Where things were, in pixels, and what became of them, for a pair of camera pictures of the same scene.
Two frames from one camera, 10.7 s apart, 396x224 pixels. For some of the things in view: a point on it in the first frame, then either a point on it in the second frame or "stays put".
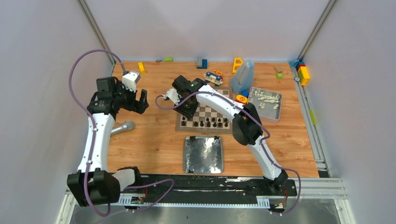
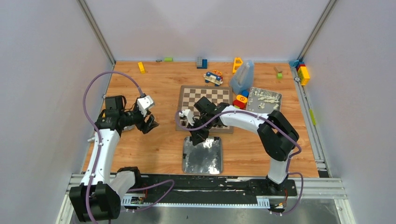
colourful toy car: [215, 77] stays put
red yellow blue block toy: [243, 99] stays put
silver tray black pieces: [203, 154] stays put
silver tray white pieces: [267, 103] stays put
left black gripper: [134, 100] → [144, 122]
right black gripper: [188, 113] → [197, 137]
